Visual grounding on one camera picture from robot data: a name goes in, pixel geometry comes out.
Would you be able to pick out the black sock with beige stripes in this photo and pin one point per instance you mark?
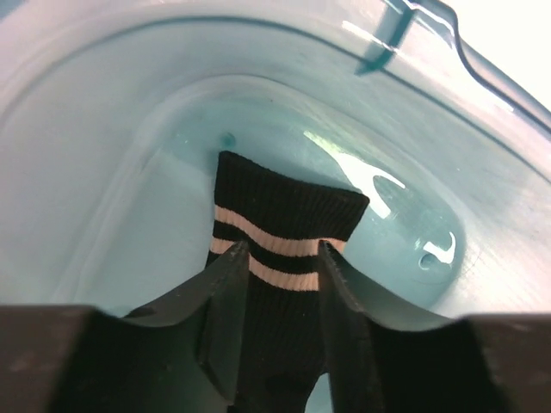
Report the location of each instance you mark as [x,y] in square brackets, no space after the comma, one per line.
[282,220]

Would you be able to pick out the teal transparent plastic basin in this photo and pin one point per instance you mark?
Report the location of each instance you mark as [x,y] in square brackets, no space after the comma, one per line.
[113,116]

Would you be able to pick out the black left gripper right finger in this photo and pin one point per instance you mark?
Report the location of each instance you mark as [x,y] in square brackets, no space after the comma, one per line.
[350,306]

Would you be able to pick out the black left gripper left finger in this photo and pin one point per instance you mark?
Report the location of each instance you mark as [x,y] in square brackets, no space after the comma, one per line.
[195,337]

